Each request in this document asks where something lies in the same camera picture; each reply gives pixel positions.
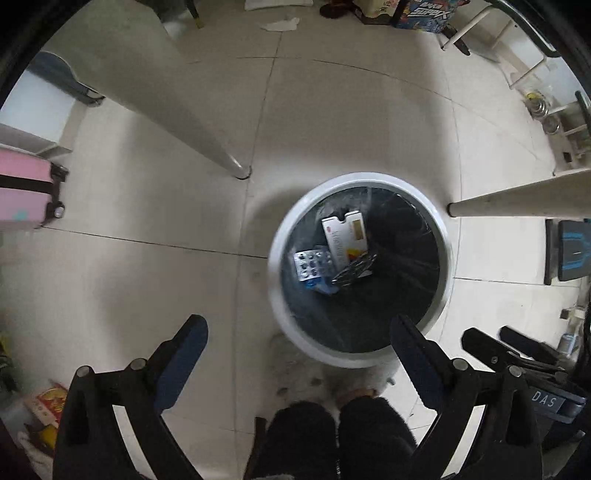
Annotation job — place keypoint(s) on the white fluffy slipper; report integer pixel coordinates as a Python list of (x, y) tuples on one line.
[(376, 385), (304, 374)]

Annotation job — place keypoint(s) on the black floor scale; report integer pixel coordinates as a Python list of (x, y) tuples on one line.
[(570, 251)]

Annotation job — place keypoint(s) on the white medicine box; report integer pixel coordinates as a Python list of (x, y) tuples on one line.
[(344, 235)]

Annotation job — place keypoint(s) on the thick white table leg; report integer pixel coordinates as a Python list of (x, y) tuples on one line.
[(161, 83)]

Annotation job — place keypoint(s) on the white metal rack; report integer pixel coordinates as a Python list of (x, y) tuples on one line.
[(503, 37)]

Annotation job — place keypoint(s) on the black curved bar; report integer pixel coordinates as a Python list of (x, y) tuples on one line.
[(531, 32)]

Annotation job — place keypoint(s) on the silver pill blister pack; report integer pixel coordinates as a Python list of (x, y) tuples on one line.
[(314, 264)]

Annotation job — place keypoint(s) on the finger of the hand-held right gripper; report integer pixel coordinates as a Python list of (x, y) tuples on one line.
[(485, 348), (526, 338)]

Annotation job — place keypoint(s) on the blue plastic scrap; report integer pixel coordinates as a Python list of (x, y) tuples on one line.
[(323, 287)]

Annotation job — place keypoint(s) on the pink suitcase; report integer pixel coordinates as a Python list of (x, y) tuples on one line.
[(25, 191)]

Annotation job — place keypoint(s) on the slim white table leg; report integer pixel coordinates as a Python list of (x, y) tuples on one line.
[(521, 201)]

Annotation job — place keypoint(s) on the white round trash bin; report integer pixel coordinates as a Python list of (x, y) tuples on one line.
[(392, 295)]

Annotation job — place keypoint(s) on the olive chair leg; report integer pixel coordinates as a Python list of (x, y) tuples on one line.
[(197, 14)]

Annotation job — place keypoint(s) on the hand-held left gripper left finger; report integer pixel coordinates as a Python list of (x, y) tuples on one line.
[(184, 357)]

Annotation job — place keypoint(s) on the black crumpled wrapper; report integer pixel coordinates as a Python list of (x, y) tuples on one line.
[(353, 271)]

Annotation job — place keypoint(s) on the white storage box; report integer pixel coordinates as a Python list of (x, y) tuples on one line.
[(32, 138)]

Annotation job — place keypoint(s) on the small clear bottle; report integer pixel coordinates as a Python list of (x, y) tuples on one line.
[(569, 342)]

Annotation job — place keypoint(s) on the glass jars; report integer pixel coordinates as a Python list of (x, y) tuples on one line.
[(542, 113)]

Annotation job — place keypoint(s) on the person's right leg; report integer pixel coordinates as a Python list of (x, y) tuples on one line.
[(374, 438)]

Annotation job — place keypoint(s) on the white crumpled tissue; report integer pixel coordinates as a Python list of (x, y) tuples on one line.
[(281, 24)]

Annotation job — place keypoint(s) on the red printed packet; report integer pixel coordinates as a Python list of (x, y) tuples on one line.
[(48, 401)]

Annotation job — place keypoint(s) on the colourful printed box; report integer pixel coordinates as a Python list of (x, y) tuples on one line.
[(427, 16)]

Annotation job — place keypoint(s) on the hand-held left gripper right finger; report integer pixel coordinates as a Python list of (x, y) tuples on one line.
[(415, 364)]

